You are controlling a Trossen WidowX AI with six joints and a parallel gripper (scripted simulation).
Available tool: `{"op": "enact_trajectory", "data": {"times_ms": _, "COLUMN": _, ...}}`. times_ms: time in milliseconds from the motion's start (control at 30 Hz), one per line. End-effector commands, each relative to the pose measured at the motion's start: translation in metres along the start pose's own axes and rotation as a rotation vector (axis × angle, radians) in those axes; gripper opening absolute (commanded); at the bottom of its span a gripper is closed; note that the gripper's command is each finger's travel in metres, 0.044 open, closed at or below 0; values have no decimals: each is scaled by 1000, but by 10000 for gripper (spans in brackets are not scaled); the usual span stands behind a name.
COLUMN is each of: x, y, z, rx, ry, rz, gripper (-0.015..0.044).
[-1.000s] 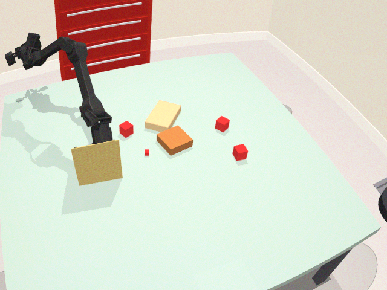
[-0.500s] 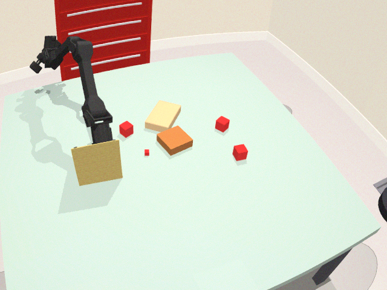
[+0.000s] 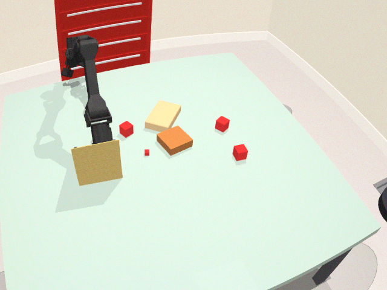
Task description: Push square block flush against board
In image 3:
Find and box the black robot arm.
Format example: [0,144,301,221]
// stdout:
[65,35,113,144]

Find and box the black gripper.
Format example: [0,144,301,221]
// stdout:
[61,60,74,78]

